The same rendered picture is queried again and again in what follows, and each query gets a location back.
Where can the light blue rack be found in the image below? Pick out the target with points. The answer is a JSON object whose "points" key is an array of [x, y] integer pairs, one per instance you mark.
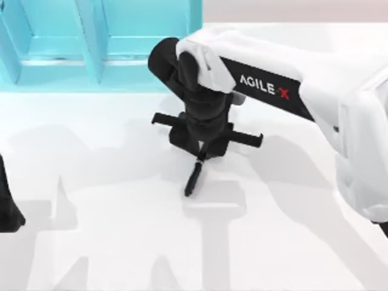
{"points": [[91, 45]]}

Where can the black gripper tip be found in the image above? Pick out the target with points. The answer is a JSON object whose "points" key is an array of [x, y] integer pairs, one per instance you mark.
{"points": [[9, 209]]}

